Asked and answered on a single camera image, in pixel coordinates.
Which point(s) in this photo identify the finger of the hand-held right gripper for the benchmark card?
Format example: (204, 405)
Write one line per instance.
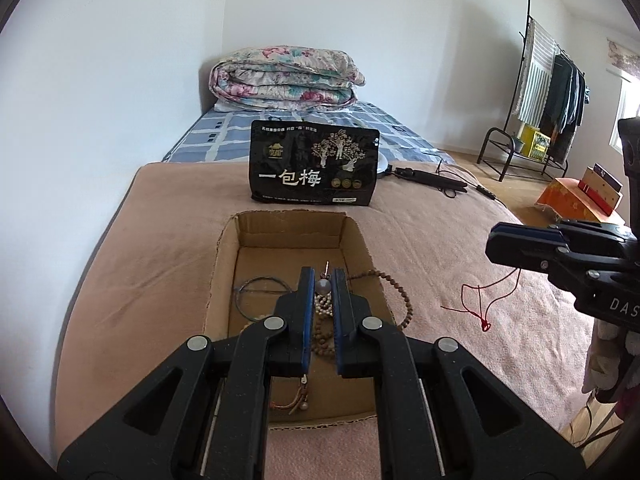
(525, 255)
(530, 232)

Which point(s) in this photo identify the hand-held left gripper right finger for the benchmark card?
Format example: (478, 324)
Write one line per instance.
(339, 320)

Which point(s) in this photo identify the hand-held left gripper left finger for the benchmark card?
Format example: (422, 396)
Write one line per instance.
(306, 310)

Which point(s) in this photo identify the small pearl stud earring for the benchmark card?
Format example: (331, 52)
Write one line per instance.
(322, 287)

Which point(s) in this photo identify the cardboard box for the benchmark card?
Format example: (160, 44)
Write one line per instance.
(290, 255)

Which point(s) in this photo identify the thin black bangle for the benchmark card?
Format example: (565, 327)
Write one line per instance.
(234, 296)

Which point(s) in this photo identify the orange patterned box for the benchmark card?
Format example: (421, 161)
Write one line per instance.
(560, 195)

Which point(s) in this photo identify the brown and red box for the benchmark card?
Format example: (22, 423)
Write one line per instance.
(600, 185)

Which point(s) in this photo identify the yellow box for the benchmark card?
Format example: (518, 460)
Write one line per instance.
(537, 145)

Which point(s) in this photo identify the dark hanging clothes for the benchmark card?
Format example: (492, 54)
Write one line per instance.
(565, 105)

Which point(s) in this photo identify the black snack bag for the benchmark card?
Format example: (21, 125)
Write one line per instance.
(300, 160)

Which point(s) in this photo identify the window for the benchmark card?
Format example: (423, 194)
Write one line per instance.
(627, 115)

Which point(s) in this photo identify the white round object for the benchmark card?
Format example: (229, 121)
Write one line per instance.
(382, 165)

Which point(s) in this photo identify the striped towel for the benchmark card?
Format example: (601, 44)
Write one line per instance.
(537, 70)

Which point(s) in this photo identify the pink blanket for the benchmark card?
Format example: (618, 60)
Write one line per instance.
(150, 260)

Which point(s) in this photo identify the blue checked mattress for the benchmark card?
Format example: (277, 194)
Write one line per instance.
(220, 135)

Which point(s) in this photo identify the floral curtain valance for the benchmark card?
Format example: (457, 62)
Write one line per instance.
(625, 57)

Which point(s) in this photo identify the black metal clothes rack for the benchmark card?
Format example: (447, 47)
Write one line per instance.
(528, 12)

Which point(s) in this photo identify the folded floral quilt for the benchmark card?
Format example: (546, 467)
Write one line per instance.
(285, 80)

